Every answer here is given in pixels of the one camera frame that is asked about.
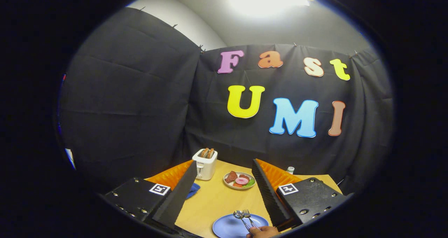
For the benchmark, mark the white drink bottle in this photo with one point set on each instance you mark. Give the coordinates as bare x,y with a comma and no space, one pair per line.
290,170

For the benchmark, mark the green lettuce leaf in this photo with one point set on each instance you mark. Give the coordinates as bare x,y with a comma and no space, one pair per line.
250,183

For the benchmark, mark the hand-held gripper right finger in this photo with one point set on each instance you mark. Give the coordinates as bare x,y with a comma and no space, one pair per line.
269,196

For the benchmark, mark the blue round plate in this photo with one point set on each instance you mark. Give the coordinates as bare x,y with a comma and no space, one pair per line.
227,227

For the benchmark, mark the pink ham slice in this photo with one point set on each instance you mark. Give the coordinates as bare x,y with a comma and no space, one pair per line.
242,181

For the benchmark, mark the white toaster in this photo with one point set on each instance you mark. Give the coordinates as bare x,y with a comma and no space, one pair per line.
205,168

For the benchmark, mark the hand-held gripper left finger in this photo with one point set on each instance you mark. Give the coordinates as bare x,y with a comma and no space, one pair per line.
176,199

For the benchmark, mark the brown meat piece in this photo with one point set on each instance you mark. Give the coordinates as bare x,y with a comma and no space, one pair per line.
231,176

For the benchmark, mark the small beige food plate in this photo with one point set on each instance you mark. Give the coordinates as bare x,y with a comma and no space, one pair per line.
227,184

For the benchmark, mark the brown toast slice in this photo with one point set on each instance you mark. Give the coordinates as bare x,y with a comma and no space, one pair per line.
204,152
210,153

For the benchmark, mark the blue folded cloth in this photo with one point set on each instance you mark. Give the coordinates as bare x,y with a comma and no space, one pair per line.
193,190

